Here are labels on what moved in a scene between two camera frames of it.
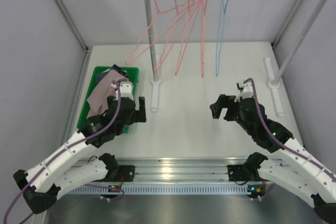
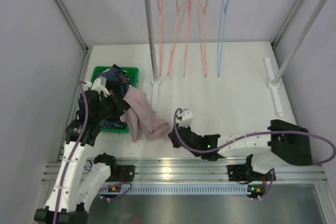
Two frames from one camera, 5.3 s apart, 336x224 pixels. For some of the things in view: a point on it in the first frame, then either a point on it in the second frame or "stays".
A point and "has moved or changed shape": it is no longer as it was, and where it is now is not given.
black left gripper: [135, 112] -> [115, 102]
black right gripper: [224, 101] -> [172, 135]
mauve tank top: [101, 91] has moved or changed shape
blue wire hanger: [221, 30] stays
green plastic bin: [133, 74] stays
